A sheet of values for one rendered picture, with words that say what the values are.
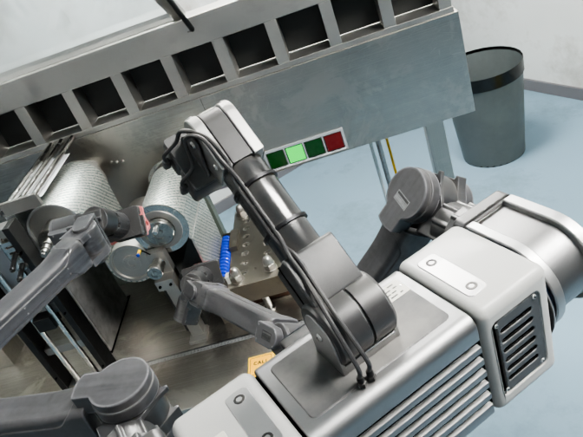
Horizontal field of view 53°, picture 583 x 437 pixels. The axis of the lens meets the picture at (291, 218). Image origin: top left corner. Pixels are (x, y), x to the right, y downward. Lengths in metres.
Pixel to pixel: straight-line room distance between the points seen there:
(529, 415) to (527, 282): 1.80
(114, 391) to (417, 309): 0.36
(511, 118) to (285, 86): 2.09
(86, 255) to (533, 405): 1.77
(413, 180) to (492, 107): 2.67
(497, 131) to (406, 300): 2.99
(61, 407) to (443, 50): 1.34
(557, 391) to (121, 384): 1.96
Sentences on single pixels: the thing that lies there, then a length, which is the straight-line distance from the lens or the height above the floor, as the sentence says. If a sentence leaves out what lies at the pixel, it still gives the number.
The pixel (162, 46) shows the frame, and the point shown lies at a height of 1.61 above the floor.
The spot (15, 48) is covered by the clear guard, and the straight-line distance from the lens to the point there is 1.73.
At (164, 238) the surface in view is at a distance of 1.54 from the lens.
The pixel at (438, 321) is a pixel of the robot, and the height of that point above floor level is 1.53.
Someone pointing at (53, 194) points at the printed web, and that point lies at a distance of 1.63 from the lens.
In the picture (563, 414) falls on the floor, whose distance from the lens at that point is 2.42.
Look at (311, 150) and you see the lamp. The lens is 1.78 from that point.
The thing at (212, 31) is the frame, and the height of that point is 1.60.
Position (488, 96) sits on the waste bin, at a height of 0.48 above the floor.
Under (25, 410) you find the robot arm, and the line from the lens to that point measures 0.85.
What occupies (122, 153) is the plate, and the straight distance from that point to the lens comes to 1.84.
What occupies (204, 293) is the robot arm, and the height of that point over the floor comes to 1.19.
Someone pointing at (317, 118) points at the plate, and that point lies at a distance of 1.75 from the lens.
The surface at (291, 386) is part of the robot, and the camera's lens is 0.59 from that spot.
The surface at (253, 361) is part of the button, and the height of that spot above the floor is 0.92.
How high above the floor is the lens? 1.95
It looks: 31 degrees down
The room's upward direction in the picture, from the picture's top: 22 degrees counter-clockwise
